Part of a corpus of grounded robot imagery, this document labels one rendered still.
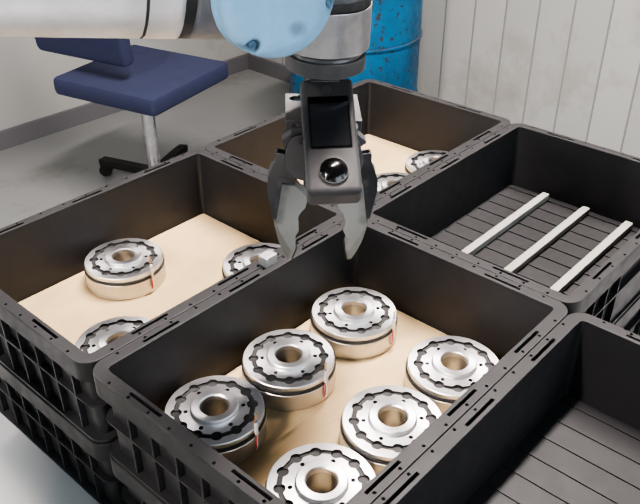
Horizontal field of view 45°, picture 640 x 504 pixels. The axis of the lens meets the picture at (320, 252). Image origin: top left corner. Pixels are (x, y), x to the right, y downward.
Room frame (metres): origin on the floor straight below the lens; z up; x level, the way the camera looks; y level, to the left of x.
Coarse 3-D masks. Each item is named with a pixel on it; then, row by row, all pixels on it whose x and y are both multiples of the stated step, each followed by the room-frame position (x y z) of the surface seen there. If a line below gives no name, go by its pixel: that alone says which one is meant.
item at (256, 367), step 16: (272, 336) 0.70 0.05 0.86; (288, 336) 0.70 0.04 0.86; (304, 336) 0.70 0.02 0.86; (256, 352) 0.67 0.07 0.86; (320, 352) 0.67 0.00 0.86; (256, 368) 0.64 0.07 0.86; (272, 368) 0.64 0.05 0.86; (304, 368) 0.64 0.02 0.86; (320, 368) 0.65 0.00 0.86; (272, 384) 0.62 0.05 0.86; (288, 384) 0.62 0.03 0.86; (304, 384) 0.62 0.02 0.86
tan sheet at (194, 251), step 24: (168, 240) 0.96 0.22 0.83; (192, 240) 0.96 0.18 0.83; (216, 240) 0.96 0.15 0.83; (240, 240) 0.96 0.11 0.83; (168, 264) 0.89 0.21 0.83; (192, 264) 0.89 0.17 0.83; (216, 264) 0.89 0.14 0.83; (48, 288) 0.84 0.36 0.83; (72, 288) 0.84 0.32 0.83; (168, 288) 0.84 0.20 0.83; (192, 288) 0.84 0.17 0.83; (48, 312) 0.78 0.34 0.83; (72, 312) 0.78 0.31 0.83; (96, 312) 0.78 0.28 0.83; (120, 312) 0.78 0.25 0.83; (144, 312) 0.78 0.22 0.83; (72, 336) 0.74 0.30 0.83
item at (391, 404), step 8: (384, 400) 0.59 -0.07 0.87; (392, 400) 0.59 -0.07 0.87; (376, 408) 0.57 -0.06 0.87; (384, 408) 0.58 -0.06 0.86; (392, 408) 0.58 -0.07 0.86; (400, 408) 0.58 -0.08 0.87; (408, 408) 0.57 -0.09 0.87; (368, 416) 0.57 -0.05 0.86; (376, 416) 0.56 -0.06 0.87; (408, 416) 0.56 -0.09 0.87; (416, 416) 0.56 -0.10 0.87; (376, 424) 0.55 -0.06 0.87; (408, 424) 0.55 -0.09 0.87; (416, 424) 0.56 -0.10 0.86; (384, 432) 0.54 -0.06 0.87; (392, 432) 0.54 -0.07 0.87; (400, 432) 0.54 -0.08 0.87; (408, 432) 0.55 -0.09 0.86
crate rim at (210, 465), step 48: (240, 288) 0.69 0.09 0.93; (528, 288) 0.69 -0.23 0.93; (144, 336) 0.61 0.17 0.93; (528, 336) 0.61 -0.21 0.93; (96, 384) 0.55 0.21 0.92; (480, 384) 0.54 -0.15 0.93; (144, 432) 0.50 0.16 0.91; (432, 432) 0.48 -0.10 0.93; (240, 480) 0.43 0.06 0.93; (384, 480) 0.43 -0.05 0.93
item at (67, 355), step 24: (168, 168) 1.00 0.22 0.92; (240, 168) 0.99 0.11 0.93; (96, 192) 0.92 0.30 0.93; (48, 216) 0.85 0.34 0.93; (336, 216) 0.85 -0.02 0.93; (216, 288) 0.69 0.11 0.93; (0, 312) 0.67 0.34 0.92; (24, 312) 0.65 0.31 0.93; (168, 312) 0.65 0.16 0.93; (24, 336) 0.64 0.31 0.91; (48, 336) 0.61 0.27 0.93; (72, 360) 0.58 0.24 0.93; (96, 360) 0.57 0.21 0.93
